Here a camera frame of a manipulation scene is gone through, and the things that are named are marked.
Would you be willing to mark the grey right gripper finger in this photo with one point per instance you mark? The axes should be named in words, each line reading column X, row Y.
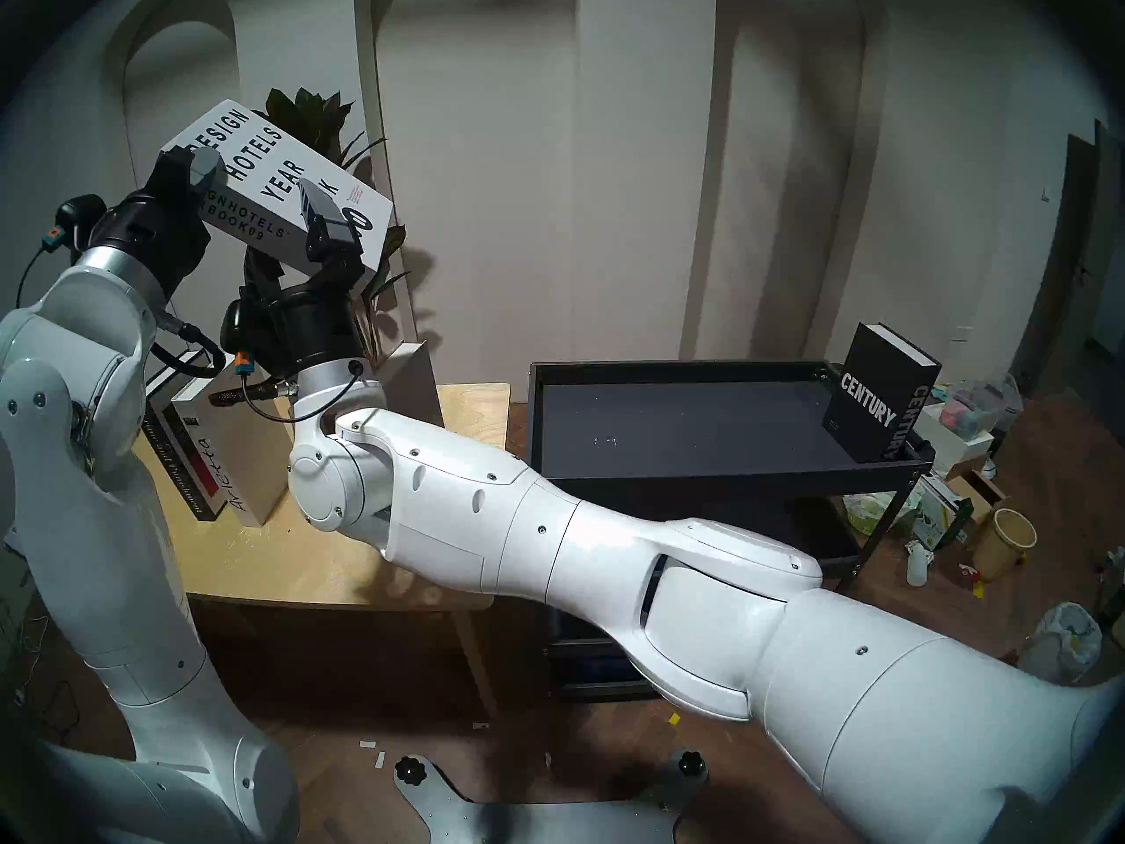
column 330, row 231

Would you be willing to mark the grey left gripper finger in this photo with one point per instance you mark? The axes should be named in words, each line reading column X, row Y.
column 209, row 170

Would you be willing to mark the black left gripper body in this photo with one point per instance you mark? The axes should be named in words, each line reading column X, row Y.
column 154, row 227

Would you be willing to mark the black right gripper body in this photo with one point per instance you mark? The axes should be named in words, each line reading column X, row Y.
column 312, row 323

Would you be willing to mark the white Design Hotels yearbook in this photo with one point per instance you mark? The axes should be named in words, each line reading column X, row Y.
column 264, row 165

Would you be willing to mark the black Century book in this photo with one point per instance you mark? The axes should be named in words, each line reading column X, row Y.
column 870, row 385

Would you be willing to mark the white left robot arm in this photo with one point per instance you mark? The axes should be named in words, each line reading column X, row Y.
column 88, row 499

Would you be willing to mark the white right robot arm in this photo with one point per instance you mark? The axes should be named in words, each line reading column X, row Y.
column 615, row 552

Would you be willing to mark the black metal shelf cart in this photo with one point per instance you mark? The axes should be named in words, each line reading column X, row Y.
column 685, row 420

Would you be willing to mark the dark green potted plant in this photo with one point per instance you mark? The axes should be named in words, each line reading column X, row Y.
column 312, row 112

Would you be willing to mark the grey Special Issue book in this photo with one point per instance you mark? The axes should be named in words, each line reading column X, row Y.
column 413, row 385

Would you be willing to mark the white Arietta book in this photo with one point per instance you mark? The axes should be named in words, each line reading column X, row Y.
column 237, row 464

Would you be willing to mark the black Crime and Punishment book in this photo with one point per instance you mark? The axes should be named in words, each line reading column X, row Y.
column 180, row 464

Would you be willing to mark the light wooden table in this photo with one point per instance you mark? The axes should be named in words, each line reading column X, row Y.
column 264, row 561

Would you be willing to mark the black base knob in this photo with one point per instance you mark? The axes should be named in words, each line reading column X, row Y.
column 691, row 763
column 410, row 770

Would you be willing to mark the green plastic bag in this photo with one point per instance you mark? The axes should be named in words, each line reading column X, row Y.
column 874, row 510

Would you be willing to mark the white square box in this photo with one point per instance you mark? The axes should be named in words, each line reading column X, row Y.
column 945, row 442

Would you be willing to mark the small white bottle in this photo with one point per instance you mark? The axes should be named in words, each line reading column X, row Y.
column 918, row 565

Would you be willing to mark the white green printed carton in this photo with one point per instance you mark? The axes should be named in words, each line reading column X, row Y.
column 940, row 512

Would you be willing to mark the clear plastic storage box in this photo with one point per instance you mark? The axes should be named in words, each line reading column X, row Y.
column 980, row 407

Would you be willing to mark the brown cardboard box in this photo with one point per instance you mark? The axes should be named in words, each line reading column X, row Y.
column 980, row 495

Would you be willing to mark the yellow paper bucket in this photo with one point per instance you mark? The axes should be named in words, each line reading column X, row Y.
column 1002, row 548

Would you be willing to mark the dark room door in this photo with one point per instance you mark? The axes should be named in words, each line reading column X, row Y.
column 1068, row 262

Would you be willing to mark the white bagged trash bin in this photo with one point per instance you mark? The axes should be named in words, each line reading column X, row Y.
column 1059, row 640

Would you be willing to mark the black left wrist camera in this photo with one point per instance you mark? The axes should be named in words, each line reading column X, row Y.
column 83, row 214

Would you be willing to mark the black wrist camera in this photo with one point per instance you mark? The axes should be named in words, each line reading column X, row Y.
column 83, row 214
column 237, row 323

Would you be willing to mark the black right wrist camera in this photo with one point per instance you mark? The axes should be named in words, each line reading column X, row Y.
column 237, row 323

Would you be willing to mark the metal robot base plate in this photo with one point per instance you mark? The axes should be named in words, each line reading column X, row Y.
column 545, row 825

